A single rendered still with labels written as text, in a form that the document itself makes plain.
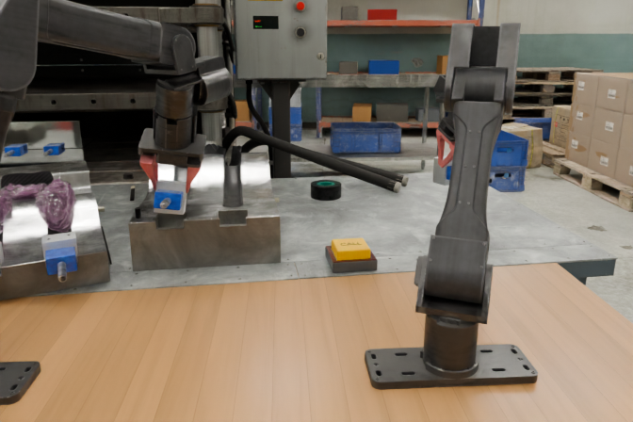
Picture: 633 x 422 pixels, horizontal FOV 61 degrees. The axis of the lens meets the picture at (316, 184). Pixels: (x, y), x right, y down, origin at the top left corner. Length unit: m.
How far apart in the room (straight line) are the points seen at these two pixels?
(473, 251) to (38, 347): 0.58
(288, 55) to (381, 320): 1.15
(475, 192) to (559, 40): 7.47
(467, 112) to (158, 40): 0.44
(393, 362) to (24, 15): 0.59
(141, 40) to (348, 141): 3.94
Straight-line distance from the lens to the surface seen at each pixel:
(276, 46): 1.78
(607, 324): 0.89
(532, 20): 8.00
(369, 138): 4.68
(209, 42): 1.65
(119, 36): 0.78
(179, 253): 0.98
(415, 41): 7.62
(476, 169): 0.70
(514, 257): 1.07
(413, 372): 0.69
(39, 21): 0.72
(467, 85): 0.76
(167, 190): 0.94
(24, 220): 1.10
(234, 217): 1.00
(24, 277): 0.97
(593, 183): 4.92
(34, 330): 0.87
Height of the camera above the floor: 1.19
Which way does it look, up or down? 15 degrees down
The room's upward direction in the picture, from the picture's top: straight up
